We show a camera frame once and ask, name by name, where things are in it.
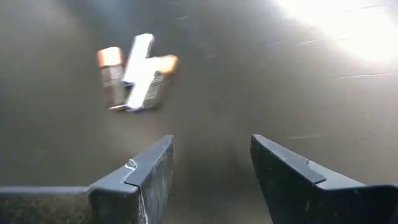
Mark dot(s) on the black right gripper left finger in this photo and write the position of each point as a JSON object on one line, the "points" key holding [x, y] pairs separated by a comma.
{"points": [[130, 193]]}

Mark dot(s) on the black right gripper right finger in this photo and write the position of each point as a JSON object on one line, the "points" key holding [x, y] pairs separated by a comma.
{"points": [[295, 199]]}

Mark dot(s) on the copper-top black battery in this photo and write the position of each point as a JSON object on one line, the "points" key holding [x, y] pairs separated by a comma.
{"points": [[112, 81], [160, 90]]}

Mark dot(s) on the white blue-capped battery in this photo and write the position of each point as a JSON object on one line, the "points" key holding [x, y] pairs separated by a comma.
{"points": [[140, 71]]}

